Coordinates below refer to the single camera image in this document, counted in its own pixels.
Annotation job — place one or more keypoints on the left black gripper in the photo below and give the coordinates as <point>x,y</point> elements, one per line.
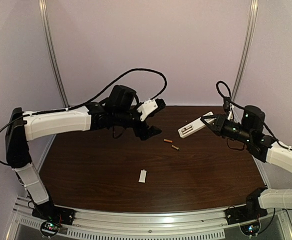
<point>141,125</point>

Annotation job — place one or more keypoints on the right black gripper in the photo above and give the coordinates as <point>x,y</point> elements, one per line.
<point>215,123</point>

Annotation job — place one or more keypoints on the white battery cover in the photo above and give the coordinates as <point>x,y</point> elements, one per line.
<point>142,177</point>

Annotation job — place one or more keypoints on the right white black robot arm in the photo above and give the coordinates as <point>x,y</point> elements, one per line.
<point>262,147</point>

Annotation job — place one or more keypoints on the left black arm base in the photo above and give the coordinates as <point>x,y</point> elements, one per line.
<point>52,213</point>

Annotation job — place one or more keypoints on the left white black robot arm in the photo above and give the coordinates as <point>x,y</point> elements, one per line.
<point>113,111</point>

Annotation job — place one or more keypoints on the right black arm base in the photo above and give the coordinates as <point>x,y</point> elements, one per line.
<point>241,214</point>

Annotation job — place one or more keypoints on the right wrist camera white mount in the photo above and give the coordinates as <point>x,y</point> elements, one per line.
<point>231,116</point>

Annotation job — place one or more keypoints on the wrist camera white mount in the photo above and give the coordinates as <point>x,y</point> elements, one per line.
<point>231,116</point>
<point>150,107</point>

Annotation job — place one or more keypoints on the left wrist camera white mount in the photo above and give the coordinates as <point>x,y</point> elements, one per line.
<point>150,107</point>

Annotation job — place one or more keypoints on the front aluminium rail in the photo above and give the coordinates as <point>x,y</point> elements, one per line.
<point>211,224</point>

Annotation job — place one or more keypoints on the right aluminium frame post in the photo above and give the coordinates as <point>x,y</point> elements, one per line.
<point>250,30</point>

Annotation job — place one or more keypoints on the aluminium frame post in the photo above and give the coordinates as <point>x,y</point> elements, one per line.
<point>250,30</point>
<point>51,52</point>

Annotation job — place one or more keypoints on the left aluminium frame post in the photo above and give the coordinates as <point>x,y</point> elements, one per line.
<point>51,52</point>

